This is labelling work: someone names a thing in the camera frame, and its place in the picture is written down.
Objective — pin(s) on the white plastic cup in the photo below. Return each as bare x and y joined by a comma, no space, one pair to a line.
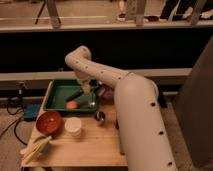
73,125

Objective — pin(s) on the small metal cup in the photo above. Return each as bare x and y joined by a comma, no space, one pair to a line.
100,117

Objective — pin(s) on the purple bowl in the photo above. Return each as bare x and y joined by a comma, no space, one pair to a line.
108,94

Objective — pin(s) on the green plastic tray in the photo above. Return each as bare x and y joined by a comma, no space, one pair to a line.
61,89

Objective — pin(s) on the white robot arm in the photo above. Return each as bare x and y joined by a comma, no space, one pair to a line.
142,131

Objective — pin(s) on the peach apple fruit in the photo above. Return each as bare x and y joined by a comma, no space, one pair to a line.
72,105

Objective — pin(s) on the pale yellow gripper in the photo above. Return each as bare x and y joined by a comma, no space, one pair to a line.
86,88

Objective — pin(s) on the red wooden bowl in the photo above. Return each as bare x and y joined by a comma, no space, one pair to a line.
49,122

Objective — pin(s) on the blue box on floor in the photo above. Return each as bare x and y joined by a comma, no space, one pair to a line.
31,112

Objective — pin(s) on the wooden table board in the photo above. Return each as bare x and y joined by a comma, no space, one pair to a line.
98,146

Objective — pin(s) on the black handled brush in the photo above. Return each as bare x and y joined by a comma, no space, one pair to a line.
98,90

